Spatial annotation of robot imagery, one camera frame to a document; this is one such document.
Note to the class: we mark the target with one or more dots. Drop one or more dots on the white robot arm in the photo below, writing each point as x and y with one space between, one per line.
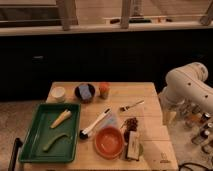
185 83

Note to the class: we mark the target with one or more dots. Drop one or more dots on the red bowl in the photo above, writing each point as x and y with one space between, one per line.
109 142

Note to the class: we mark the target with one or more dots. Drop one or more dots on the blue sponge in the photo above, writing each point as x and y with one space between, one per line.
84 92

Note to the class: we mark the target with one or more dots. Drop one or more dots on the clear plastic bag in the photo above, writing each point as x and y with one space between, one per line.
109 120

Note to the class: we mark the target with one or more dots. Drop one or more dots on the dark brown dried cluster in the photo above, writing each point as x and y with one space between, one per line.
130 124

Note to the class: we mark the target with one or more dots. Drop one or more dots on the yellow corn toy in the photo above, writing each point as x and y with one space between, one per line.
62 117

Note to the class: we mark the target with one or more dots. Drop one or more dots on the green vegetable toy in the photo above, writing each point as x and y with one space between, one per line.
51 142

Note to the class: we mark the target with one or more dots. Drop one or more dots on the white box with brush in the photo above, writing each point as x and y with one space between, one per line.
133 149

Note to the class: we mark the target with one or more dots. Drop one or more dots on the green plastic tray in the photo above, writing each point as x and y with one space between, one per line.
40 132

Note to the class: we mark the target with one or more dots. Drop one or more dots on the spice jar rack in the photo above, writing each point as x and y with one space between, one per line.
199 121

